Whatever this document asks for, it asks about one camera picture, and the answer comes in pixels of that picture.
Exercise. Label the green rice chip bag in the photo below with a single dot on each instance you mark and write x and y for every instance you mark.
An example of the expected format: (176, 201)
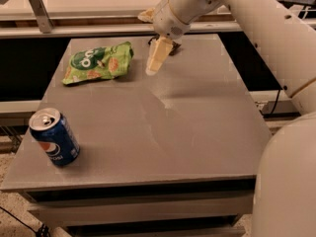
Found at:
(100, 63)

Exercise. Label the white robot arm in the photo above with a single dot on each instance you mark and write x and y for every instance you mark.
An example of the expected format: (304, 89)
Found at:
(284, 203)

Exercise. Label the blue pepsi can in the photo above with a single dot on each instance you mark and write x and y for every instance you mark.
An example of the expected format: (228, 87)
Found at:
(50, 128)

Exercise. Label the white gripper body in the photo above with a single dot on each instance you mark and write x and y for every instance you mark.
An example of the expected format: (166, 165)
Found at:
(165, 20)

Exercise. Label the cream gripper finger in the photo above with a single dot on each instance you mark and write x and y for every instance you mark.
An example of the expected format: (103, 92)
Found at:
(159, 50)
(146, 16)

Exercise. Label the left metal shelf bracket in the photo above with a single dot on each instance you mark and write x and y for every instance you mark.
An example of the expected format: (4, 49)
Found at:
(42, 17)

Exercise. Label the grey drawer cabinet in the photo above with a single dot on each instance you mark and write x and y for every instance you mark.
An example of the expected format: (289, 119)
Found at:
(169, 155)

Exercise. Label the black chocolate bar wrapper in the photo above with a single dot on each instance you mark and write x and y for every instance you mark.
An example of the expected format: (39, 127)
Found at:
(175, 45)

